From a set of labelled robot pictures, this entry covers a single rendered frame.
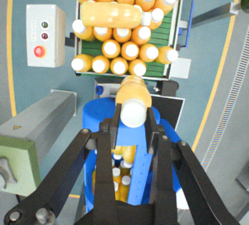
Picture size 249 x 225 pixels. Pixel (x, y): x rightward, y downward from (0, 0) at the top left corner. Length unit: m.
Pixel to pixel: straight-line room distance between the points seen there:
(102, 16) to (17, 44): 1.58
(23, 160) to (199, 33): 1.89
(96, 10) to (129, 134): 0.36
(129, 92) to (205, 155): 2.33
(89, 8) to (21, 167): 0.76
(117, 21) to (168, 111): 1.35
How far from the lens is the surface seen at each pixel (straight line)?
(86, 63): 0.53
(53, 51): 0.52
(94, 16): 0.44
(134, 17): 0.44
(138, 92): 0.23
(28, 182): 0.94
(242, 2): 0.59
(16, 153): 0.82
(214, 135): 2.36
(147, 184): 2.29
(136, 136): 0.42
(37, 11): 0.56
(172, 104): 1.64
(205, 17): 0.77
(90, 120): 0.44
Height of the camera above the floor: 1.58
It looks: 71 degrees down
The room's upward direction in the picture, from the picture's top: 170 degrees clockwise
